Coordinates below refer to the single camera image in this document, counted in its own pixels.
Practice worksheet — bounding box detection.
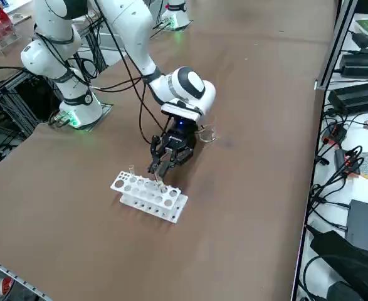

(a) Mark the black power adapter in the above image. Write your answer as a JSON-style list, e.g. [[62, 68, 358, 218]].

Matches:
[[349, 30, 368, 50]]

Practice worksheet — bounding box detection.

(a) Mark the white test tube rack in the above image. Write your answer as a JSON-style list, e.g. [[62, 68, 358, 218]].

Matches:
[[110, 169, 189, 224]]

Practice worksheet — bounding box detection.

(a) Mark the dark grey flat box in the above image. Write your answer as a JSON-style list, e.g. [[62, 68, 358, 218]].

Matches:
[[346, 199, 368, 255]]

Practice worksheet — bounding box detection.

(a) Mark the black block with orange plugs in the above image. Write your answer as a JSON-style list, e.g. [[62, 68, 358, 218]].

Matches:
[[334, 147, 362, 178]]

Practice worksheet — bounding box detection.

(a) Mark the red white spool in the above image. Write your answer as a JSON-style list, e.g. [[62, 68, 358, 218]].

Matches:
[[0, 277, 15, 297]]

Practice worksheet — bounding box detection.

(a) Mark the aluminium camera mount post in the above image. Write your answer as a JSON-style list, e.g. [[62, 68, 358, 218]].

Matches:
[[314, 0, 359, 92]]

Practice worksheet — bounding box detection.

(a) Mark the black device with red plugs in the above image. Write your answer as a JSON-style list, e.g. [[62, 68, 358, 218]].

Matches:
[[321, 124, 347, 145]]

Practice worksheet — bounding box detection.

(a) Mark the clear glass beaker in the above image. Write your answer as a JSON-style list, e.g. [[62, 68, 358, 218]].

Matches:
[[199, 124, 219, 145]]

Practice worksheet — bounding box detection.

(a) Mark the long black power supply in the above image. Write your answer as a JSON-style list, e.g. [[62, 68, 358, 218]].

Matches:
[[327, 80, 368, 115], [339, 48, 368, 79]]

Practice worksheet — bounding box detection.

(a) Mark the black metal frame stand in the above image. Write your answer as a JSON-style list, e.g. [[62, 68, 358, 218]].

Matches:
[[0, 68, 64, 139]]

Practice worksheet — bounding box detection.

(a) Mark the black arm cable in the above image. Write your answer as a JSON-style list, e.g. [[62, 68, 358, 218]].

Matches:
[[86, 0, 172, 145]]

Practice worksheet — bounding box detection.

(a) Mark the aluminium rail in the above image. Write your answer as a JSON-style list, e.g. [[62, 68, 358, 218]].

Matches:
[[0, 253, 51, 301]]

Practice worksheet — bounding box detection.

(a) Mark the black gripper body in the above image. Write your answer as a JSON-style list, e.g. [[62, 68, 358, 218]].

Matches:
[[162, 118, 199, 166]]

